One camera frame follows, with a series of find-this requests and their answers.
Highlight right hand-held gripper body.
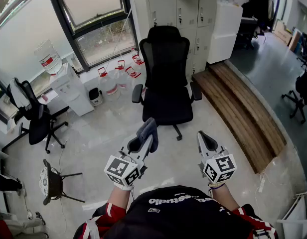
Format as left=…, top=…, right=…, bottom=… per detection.
left=198, top=145, right=238, bottom=184

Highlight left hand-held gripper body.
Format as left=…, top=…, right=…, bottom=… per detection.
left=104, top=145, right=148, bottom=187

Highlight grey-blue cloth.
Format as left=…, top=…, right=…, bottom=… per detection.
left=136, top=117, right=159, bottom=154

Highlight black mesh office chair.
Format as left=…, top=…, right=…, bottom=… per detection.
left=132, top=25, right=203, bottom=141

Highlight person's left forearm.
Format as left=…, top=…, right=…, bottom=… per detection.
left=108, top=182, right=135, bottom=208

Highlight person's right forearm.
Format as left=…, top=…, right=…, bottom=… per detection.
left=208, top=183, right=241, bottom=211

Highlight wooden step platform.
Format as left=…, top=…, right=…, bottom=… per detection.
left=191, top=62, right=288, bottom=174

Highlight small black and white bin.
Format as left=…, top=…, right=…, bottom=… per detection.
left=88, top=87, right=104, bottom=107

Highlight person's black and red jacket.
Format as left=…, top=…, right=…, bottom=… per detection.
left=73, top=185, right=279, bottom=239

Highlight black stool with patterned cushion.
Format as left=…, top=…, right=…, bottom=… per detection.
left=39, top=158, right=86, bottom=206

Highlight white water dispenser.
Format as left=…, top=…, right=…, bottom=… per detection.
left=49, top=62, right=95, bottom=117

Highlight white metal rack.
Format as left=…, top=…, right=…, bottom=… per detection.
left=277, top=188, right=307, bottom=239

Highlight black swivel chair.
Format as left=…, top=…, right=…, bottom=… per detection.
left=1, top=77, right=69, bottom=154
left=282, top=58, right=307, bottom=124

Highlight large clear water bottle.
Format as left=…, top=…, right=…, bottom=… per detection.
left=33, top=39, right=63, bottom=75

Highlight white garment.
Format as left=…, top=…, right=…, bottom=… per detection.
left=7, top=78, right=32, bottom=109

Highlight black framed window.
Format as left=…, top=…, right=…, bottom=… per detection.
left=0, top=0, right=141, bottom=134

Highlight cardboard box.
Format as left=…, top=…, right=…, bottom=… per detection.
left=274, top=21, right=301, bottom=52

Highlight grey metal locker cabinet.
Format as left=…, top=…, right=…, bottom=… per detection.
left=146, top=0, right=219, bottom=76

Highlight white hanging cord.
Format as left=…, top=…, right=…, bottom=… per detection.
left=103, top=7, right=134, bottom=71

